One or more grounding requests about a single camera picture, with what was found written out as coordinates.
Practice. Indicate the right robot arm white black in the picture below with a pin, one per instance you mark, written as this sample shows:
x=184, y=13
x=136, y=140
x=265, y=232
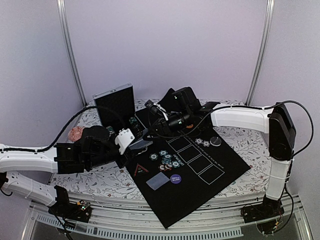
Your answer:
x=275, y=121

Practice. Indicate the right aluminium frame post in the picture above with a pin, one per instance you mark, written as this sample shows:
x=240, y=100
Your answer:
x=270, y=4

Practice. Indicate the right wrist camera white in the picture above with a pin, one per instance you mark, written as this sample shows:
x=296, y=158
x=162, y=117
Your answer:
x=156, y=109

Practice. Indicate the aluminium frame post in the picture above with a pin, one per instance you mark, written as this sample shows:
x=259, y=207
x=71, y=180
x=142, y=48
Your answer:
x=61, y=8
x=270, y=4

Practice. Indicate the aluminium poker chip case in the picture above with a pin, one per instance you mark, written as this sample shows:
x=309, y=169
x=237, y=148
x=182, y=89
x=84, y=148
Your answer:
x=116, y=106

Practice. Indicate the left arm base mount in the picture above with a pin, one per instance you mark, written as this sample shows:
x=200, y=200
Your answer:
x=79, y=211

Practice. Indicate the green poker chip stack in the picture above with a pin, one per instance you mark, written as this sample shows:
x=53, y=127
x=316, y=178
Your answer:
x=133, y=122

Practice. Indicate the left aluminium frame post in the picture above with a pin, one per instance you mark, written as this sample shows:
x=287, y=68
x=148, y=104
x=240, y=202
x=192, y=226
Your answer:
x=61, y=8

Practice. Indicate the black red triangle button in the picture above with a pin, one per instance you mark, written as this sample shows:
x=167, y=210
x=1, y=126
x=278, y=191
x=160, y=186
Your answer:
x=140, y=170

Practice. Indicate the chip pile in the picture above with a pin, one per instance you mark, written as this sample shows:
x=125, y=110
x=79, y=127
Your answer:
x=167, y=161

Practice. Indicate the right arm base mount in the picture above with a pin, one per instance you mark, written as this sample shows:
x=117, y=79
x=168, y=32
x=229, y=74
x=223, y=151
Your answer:
x=267, y=209

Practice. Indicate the black round dealer button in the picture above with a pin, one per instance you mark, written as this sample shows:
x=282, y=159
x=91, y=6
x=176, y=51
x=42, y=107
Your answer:
x=215, y=141

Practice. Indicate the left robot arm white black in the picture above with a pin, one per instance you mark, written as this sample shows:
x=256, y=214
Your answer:
x=16, y=159

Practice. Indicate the red patterned small dish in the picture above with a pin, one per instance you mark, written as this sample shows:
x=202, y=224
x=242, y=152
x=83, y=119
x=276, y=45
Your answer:
x=75, y=133

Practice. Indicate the green twenty chip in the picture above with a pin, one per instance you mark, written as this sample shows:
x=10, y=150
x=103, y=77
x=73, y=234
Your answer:
x=153, y=157

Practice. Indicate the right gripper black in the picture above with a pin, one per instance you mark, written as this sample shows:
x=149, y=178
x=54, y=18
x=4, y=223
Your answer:
x=163, y=128

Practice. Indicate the purple small blind button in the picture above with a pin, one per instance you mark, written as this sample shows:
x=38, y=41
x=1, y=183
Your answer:
x=175, y=179

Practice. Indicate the black poker play mat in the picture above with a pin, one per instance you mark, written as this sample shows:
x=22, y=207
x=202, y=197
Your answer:
x=205, y=172

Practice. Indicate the blue ten chip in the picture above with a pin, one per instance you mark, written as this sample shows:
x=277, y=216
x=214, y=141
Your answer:
x=199, y=141
x=206, y=143

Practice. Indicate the blue playing card deck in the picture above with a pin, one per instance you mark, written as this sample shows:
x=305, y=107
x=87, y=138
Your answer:
x=140, y=144

